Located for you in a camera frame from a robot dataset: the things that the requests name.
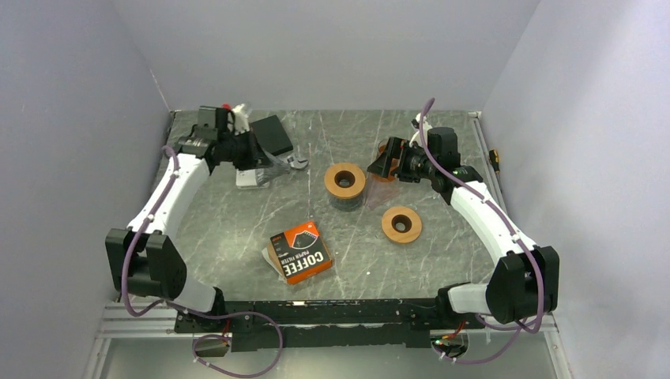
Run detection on wooden dripper ring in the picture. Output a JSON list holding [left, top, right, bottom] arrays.
[[381, 205, 423, 246], [323, 162, 367, 200]]

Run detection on grey ribbed glass dripper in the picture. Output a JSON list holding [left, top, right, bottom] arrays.
[[260, 149, 291, 182]]

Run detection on orange glass carafe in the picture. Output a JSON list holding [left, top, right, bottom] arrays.
[[375, 146, 399, 182]]

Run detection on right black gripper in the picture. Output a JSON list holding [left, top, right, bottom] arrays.
[[367, 137, 438, 183]]

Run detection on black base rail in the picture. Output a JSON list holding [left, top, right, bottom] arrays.
[[173, 298, 485, 353]]

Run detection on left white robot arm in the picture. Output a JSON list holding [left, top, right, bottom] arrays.
[[105, 103, 273, 332]]

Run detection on orange coffee filter box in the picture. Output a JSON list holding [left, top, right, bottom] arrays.
[[262, 220, 333, 285]]

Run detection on yellow black screwdriver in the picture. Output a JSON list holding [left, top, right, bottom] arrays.
[[488, 149, 500, 174]]

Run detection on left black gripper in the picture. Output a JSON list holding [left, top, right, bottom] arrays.
[[219, 126, 273, 171]]

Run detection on black flat box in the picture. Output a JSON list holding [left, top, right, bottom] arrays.
[[250, 114, 294, 156]]

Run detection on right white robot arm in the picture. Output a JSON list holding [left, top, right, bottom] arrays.
[[367, 127, 559, 328]]

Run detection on red handled adjustable wrench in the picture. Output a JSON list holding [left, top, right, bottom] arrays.
[[285, 155, 309, 171]]

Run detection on white square adapter box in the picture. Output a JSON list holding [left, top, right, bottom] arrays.
[[235, 169, 269, 190]]

